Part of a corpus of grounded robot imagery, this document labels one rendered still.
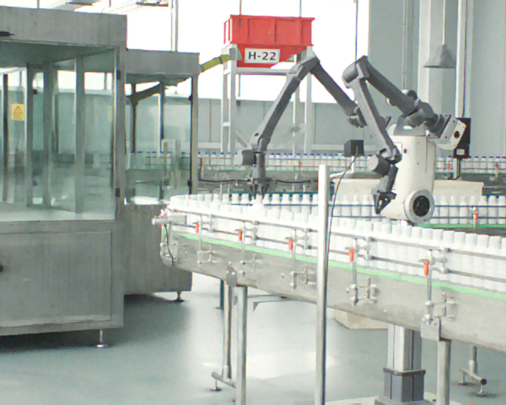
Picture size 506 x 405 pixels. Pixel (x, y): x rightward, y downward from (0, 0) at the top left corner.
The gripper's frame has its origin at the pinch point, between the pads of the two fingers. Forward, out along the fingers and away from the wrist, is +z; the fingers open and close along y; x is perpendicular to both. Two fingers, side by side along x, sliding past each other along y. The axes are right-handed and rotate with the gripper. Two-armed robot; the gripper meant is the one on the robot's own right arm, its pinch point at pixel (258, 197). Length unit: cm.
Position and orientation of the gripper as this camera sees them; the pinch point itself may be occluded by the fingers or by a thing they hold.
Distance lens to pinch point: 487.6
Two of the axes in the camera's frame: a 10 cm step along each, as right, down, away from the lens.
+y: -8.9, 0.1, -4.6
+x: 4.6, 0.5, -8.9
